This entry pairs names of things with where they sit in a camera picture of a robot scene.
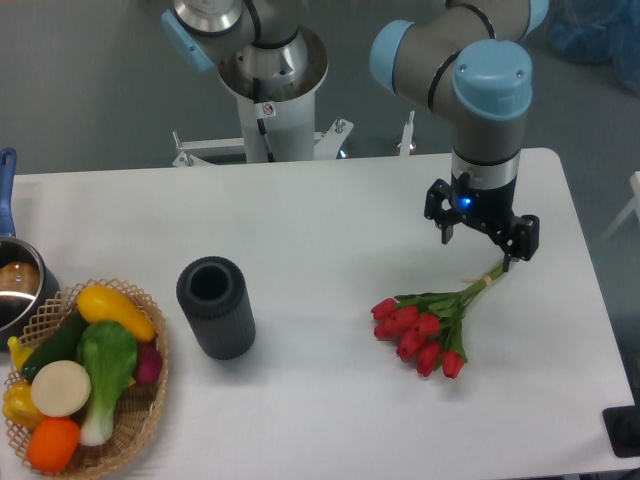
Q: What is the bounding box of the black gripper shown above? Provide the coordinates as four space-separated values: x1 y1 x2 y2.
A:
424 171 540 272

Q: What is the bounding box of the red tulip bouquet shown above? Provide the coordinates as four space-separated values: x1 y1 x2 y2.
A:
370 264 504 379

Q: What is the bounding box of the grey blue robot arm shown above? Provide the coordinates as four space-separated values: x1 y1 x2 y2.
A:
161 1 548 262

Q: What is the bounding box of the black device at table edge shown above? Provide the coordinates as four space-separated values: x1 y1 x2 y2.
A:
602 405 639 458

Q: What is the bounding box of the blue plastic bag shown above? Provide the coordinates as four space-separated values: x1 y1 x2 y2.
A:
544 1 639 95

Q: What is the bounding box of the dark grey ribbed vase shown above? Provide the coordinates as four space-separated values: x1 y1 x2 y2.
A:
176 256 256 360

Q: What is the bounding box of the red radish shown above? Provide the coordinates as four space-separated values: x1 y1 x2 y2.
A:
132 343 163 385

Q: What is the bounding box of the yellow squash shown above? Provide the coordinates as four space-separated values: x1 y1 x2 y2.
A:
76 285 156 342

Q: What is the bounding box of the green bok choy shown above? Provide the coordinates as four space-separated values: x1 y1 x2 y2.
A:
76 320 137 447

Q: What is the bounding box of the woven wicker basket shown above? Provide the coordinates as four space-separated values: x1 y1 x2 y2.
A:
1 279 169 479

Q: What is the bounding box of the green cucumber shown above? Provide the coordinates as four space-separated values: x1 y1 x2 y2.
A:
21 310 89 382

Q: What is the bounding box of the white round radish slice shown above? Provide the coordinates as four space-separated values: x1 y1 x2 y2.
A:
31 360 91 417

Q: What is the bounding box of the orange fruit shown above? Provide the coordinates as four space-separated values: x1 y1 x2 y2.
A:
27 417 80 474

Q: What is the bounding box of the yellow banana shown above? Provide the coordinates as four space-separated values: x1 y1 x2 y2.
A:
7 336 34 371

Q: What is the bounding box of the yellow bell pepper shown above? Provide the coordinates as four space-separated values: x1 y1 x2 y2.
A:
2 380 45 430

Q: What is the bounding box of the white chair frame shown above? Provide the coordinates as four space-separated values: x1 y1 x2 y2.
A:
600 171 640 241

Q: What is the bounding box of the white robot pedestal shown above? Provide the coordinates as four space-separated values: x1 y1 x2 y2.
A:
173 27 354 167

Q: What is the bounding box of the blue handled saucepan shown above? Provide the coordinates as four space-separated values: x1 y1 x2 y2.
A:
1 147 59 352

